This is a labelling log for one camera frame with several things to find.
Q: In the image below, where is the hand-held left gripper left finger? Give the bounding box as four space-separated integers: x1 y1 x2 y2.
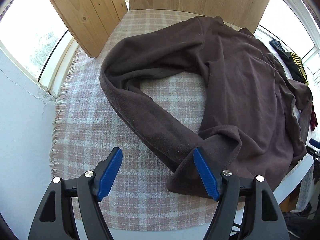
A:
28 147 123 240

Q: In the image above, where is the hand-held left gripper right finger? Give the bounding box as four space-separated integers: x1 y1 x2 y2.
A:
193 147 288 240

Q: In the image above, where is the brown fleece sweater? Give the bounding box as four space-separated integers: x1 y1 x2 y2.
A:
99 15 314 201

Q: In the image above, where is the dark red garment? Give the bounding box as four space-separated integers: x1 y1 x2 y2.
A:
309 104 318 132

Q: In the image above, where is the white lace cloth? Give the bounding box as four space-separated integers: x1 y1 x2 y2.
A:
295 166 315 211

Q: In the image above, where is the pink plaid blanket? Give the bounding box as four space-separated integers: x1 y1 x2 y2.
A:
49 9 313 232

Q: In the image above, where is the black garment with yellow print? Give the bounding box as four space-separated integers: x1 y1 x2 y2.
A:
269 38 310 86

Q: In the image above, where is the white-framed bay window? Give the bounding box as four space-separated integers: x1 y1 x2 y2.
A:
0 0 320 98

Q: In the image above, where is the pine plank board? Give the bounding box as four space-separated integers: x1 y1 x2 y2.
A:
37 0 129 58

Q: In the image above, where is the light oak board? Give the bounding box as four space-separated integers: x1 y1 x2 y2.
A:
127 0 276 34

